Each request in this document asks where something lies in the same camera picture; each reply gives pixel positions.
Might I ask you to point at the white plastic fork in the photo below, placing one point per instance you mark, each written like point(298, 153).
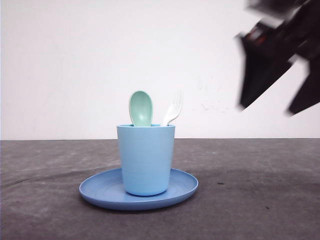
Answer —
point(173, 110)

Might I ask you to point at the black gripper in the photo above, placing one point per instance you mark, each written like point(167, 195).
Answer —
point(289, 28)

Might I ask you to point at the blue plastic plate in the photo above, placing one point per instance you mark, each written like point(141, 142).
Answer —
point(106, 190)

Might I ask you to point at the light blue plastic cup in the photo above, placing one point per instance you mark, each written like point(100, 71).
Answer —
point(146, 154)

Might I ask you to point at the mint green plastic spoon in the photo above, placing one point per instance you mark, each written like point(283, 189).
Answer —
point(140, 109)

